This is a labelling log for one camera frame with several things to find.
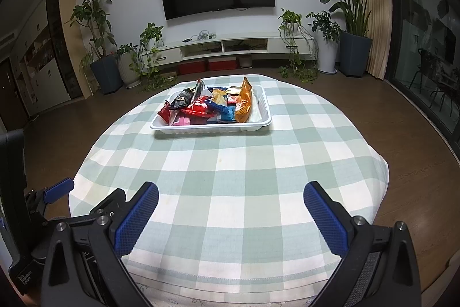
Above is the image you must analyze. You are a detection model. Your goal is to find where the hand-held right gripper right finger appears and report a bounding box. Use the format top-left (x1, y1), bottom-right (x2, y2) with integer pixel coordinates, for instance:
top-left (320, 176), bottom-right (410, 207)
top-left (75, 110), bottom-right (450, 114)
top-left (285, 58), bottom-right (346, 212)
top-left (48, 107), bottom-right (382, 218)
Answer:
top-left (303, 180), bottom-right (422, 307)

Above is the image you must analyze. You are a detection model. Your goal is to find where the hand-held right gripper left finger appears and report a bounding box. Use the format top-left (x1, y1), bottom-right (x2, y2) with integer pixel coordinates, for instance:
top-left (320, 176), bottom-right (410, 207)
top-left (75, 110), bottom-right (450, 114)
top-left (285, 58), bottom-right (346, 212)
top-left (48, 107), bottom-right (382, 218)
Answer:
top-left (40, 181), bottom-right (160, 307)

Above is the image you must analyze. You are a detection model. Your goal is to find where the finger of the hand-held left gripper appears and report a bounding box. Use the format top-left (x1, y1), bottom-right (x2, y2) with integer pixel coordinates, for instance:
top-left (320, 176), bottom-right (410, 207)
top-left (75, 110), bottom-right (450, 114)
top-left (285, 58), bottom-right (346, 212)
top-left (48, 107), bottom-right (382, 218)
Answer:
top-left (47, 188), bottom-right (127, 226)
top-left (25, 178), bottom-right (75, 218)

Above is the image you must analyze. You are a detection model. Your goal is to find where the pink snack packet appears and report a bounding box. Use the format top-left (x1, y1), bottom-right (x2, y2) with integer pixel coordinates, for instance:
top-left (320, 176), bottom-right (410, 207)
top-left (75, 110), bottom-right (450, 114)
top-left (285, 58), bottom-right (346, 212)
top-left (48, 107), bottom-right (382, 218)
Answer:
top-left (169, 112), bottom-right (196, 127)

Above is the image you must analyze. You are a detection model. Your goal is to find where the white plastic tray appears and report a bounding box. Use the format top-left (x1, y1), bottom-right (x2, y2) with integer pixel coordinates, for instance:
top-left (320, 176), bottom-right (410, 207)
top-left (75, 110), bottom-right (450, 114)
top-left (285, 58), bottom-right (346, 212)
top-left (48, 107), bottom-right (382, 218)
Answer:
top-left (150, 84), bottom-right (273, 132)

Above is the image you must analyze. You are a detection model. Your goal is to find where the red chocolate ball packet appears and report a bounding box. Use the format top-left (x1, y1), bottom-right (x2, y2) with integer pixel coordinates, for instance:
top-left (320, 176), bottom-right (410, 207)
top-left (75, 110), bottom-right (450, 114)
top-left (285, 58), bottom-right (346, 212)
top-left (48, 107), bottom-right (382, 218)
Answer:
top-left (159, 96), bottom-right (213, 125)

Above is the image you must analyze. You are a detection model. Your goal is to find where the long white snack packet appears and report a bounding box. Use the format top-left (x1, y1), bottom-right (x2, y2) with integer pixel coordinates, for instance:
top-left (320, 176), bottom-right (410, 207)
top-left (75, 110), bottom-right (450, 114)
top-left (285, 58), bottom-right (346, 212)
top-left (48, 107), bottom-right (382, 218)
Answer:
top-left (248, 91), bottom-right (267, 123)

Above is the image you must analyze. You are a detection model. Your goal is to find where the black snack packet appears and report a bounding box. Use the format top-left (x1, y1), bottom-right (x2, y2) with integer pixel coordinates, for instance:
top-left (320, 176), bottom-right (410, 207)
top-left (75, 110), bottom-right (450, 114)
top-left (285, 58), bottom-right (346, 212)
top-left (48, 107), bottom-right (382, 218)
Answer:
top-left (169, 79), bottom-right (205, 110)

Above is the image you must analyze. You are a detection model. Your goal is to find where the blue snack packet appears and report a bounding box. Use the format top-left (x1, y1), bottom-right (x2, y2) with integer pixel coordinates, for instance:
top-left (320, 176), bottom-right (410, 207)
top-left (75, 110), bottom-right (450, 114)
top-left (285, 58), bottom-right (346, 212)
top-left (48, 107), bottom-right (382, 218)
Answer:
top-left (206, 91), bottom-right (237, 123)

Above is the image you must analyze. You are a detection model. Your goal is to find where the orange snack packet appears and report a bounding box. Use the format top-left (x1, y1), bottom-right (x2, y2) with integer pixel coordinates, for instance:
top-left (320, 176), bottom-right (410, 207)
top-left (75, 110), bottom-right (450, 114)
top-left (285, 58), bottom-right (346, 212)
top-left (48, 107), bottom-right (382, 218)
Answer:
top-left (233, 76), bottom-right (255, 123)

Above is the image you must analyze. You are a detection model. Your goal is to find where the gold and red snack packet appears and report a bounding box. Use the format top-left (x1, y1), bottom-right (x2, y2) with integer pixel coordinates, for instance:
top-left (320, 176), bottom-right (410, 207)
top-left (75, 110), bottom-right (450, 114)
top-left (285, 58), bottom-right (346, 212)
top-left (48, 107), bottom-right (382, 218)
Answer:
top-left (211, 87), bottom-right (241, 103)

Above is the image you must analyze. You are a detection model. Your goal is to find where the green checkered tablecloth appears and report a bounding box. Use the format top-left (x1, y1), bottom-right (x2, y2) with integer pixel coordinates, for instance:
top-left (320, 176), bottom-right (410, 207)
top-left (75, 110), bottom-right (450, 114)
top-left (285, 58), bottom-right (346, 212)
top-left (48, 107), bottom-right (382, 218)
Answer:
top-left (68, 74), bottom-right (390, 297)

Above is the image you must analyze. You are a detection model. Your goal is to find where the thin plant on white stand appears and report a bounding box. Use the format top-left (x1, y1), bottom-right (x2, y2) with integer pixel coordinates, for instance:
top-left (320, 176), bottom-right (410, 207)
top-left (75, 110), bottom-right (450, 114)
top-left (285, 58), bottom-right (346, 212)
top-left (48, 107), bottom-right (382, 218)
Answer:
top-left (79, 47), bottom-right (96, 86)

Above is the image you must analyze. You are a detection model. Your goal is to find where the leafy tree in dark pot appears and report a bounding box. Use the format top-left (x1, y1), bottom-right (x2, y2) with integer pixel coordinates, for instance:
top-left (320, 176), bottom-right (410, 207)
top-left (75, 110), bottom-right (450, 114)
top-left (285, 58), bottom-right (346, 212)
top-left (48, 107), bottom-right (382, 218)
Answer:
top-left (70, 0), bottom-right (123, 95)

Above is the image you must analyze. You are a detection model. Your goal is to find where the plant in white ribbed pot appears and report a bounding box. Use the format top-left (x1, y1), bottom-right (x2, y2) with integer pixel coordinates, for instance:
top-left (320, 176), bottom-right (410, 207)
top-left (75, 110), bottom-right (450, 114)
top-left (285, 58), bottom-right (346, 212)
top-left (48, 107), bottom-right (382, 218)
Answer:
top-left (116, 44), bottom-right (141, 89)

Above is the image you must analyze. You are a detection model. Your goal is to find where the white television cabinet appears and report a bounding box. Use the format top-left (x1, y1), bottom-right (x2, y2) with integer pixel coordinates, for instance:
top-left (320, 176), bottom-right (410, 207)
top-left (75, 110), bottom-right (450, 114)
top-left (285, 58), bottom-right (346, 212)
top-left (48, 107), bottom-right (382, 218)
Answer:
top-left (142, 37), bottom-right (317, 68)

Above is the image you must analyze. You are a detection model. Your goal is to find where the bushy plant in white pot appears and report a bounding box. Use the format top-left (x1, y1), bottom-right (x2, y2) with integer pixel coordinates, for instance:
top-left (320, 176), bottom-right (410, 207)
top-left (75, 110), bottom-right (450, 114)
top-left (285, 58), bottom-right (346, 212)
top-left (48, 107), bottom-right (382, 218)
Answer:
top-left (307, 10), bottom-right (341, 75)

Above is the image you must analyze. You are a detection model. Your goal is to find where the large-leaf plant in dark pot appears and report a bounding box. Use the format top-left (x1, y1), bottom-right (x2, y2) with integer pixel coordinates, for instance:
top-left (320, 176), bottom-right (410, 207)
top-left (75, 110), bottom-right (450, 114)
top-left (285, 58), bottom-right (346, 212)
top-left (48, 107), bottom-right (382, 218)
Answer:
top-left (296, 0), bottom-right (395, 78)

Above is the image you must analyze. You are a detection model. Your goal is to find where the trailing vine plant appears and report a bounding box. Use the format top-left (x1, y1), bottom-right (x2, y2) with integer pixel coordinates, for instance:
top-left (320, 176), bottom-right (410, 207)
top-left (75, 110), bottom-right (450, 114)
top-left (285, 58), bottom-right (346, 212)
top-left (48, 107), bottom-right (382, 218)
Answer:
top-left (129, 23), bottom-right (178, 92)

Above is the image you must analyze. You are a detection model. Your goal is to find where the black metal chair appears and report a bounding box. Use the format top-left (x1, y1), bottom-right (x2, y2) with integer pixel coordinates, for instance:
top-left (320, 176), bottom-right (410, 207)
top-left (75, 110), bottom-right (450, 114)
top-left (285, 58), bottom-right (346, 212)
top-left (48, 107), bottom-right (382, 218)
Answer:
top-left (410, 49), bottom-right (437, 92)

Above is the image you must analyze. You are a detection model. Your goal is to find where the hanging vine plant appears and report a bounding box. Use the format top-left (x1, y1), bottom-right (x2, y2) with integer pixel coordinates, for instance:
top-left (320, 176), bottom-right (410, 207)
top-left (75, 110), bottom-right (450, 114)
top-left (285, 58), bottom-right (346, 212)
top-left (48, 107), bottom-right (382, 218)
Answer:
top-left (277, 8), bottom-right (320, 83)

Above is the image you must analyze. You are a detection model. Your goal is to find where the beige curtain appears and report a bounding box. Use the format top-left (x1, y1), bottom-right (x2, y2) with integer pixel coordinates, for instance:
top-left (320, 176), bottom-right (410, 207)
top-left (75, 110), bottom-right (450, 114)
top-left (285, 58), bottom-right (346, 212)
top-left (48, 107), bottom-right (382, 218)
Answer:
top-left (359, 0), bottom-right (392, 81)

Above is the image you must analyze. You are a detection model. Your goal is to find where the glass sliding door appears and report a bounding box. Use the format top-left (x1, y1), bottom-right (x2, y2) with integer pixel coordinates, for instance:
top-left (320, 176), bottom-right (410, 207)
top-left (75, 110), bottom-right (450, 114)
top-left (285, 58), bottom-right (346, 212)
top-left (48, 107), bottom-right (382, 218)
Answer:
top-left (383, 0), bottom-right (460, 164)

